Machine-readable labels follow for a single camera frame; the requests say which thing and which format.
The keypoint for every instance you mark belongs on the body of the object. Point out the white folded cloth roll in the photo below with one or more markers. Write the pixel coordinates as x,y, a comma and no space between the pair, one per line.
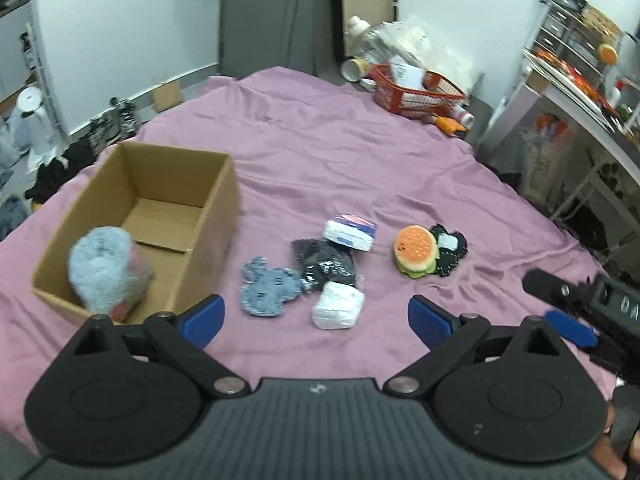
338,307

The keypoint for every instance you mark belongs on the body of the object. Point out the grey fluffy plush toy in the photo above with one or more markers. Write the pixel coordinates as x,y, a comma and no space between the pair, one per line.
108,272

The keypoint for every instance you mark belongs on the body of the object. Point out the metal shelf rack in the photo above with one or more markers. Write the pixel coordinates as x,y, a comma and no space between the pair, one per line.
572,51

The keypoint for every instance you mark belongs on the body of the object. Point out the blue knitted cloth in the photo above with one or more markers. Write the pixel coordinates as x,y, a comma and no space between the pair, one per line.
266,290

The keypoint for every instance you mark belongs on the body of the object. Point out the clear plastic bottle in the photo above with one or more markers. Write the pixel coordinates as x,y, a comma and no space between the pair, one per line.
379,43

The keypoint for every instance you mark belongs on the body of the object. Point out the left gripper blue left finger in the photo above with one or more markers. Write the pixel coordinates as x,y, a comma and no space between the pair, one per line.
179,342

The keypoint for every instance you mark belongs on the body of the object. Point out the white tissue pack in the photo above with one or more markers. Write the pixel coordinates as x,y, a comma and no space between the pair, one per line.
351,231

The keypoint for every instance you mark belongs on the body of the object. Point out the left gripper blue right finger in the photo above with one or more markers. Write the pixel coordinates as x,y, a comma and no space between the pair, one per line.
451,341

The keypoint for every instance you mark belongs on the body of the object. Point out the black plastic wrapped bundle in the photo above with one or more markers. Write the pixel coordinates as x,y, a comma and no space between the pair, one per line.
322,261

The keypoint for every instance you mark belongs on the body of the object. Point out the red plastic basket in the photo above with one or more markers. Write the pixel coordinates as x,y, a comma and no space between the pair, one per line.
438,95

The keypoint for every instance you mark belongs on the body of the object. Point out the white pink labelled bottle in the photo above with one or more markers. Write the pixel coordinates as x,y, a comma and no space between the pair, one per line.
462,116

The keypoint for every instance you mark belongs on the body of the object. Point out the black stitched fabric pouch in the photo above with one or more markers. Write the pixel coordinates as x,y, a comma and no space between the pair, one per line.
452,247

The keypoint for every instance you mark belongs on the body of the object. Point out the brown cardboard box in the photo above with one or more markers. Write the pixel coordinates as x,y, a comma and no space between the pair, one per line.
179,206

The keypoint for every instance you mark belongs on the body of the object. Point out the paper cup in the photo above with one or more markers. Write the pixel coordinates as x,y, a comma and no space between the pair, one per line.
355,69

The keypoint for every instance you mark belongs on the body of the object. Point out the pink bed sheet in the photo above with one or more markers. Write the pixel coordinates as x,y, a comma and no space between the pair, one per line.
305,150

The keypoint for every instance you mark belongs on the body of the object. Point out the white electric kettle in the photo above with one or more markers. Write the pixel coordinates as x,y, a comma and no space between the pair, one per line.
32,129

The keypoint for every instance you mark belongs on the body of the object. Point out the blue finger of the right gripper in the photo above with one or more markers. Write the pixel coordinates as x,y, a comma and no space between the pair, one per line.
569,328

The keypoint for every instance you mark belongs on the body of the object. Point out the plush hamburger toy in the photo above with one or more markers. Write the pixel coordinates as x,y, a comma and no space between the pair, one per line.
416,251

